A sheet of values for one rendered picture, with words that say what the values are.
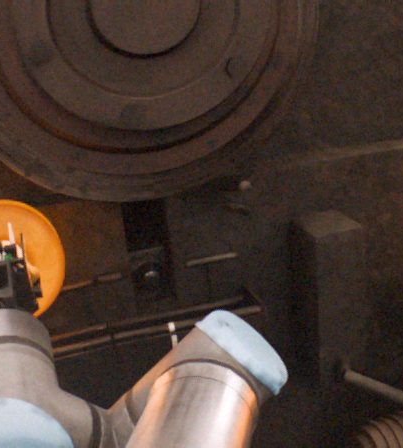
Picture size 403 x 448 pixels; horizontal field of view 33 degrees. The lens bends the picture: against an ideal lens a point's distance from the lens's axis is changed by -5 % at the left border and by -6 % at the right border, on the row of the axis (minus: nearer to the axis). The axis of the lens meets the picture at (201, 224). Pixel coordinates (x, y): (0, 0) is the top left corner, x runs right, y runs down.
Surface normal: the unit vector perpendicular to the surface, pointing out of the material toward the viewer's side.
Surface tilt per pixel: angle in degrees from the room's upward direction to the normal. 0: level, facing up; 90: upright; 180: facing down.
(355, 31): 90
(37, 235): 89
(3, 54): 90
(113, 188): 90
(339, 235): 68
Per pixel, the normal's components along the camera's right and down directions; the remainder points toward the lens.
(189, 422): 0.14, -0.96
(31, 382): 0.49, -0.80
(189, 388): -0.12, -0.98
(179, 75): 0.26, 0.26
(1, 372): -0.10, -0.83
